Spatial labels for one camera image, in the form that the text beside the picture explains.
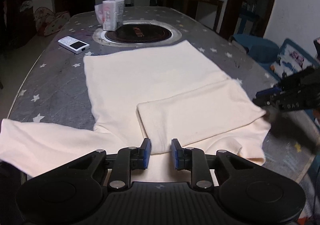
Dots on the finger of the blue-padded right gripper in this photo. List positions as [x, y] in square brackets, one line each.
[268, 92]

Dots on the white remote control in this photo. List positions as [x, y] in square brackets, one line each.
[73, 45]

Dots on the cream sweatshirt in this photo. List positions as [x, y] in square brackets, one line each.
[160, 93]

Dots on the grey star-patterned table cover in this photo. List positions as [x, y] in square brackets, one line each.
[55, 86]

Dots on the polka dot play tent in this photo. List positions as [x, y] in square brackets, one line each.
[48, 23]

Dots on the blue sofa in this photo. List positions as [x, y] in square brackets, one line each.
[265, 52]

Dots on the dark wooden side table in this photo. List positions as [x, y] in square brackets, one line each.
[207, 12]

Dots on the round black induction cooktop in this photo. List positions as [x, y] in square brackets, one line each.
[138, 33]

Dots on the butterfly patterned cushion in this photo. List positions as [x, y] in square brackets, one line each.
[291, 59]

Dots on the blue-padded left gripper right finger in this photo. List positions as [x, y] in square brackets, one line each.
[193, 160]

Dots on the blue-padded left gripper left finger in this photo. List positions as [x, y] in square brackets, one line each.
[127, 160]

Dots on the tissue paper pack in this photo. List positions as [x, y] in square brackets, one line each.
[110, 14]

